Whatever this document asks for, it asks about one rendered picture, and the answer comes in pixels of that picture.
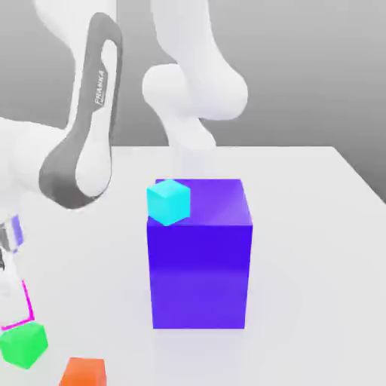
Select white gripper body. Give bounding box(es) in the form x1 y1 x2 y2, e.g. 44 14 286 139
0 265 32 329

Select small green cube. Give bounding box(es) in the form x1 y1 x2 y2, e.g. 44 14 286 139
0 320 50 370

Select small orange cube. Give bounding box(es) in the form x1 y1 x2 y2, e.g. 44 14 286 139
58 357 107 386

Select small cyan cube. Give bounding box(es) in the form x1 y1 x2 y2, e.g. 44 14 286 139
146 179 191 228

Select large blue box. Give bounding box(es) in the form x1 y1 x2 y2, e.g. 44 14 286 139
146 178 253 330

